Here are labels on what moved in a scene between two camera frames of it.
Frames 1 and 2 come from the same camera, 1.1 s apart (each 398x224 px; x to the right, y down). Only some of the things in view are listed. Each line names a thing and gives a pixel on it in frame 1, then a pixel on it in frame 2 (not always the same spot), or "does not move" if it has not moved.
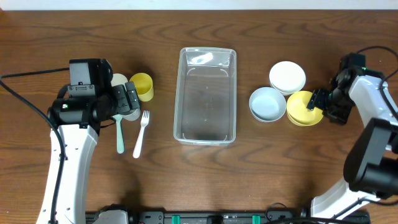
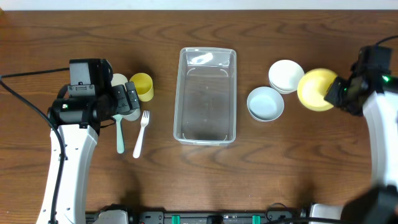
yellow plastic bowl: (297, 112) → (313, 86)
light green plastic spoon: (120, 140) does not move
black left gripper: (126, 106) does not move
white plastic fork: (144, 119) does not move
